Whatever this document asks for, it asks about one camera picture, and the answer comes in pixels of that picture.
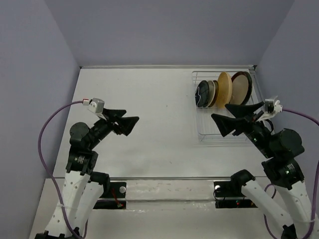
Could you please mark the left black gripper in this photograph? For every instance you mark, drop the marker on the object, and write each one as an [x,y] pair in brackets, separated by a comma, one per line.
[125,125]

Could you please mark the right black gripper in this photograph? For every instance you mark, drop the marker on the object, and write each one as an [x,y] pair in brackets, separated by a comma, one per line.
[225,124]

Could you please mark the orange round plate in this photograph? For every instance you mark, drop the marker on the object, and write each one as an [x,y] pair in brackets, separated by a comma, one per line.
[224,89]

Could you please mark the red rim white plate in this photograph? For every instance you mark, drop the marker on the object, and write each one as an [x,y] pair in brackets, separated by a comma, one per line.
[241,88]

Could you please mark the cream plate black mark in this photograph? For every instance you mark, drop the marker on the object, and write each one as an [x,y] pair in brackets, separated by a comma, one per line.
[213,93]

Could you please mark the black round plate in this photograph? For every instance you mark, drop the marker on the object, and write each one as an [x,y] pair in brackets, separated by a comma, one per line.
[201,94]

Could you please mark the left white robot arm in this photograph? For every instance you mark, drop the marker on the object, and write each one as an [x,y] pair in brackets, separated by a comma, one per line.
[82,185]

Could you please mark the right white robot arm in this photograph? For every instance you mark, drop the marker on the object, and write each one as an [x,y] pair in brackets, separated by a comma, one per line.
[299,219]

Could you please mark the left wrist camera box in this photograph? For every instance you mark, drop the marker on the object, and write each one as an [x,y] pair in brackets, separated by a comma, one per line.
[96,106]

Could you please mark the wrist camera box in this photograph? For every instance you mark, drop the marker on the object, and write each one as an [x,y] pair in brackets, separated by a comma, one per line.
[272,108]
[96,106]

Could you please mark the white wire dish rack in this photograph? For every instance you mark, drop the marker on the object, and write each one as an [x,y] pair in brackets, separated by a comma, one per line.
[206,128]

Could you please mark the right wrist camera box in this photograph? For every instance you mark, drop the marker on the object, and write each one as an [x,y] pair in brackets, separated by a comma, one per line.
[272,108]

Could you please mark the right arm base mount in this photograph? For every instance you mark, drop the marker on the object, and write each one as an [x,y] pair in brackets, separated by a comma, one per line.
[225,198]

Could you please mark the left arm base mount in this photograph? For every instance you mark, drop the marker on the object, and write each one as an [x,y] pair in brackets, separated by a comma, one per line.
[114,199]

